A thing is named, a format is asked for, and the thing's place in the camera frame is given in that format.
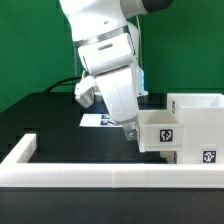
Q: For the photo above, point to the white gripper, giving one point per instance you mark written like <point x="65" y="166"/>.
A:
<point x="118" y="92"/>

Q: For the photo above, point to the white drawer tray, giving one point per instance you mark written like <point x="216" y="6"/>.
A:
<point x="158" y="130"/>
<point x="172" y="157"/>

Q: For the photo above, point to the white drawer cabinet box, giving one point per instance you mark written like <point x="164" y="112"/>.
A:
<point x="202" y="116"/>

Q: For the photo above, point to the white front drawer tray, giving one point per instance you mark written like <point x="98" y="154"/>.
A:
<point x="172" y="157"/>

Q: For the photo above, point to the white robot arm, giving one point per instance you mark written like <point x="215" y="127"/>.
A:
<point x="108" y="48"/>

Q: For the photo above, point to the paper sheet with markers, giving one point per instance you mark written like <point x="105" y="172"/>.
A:
<point x="97" y="120"/>

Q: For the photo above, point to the white U-shaped border fence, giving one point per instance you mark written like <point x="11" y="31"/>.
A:
<point x="16" y="170"/>

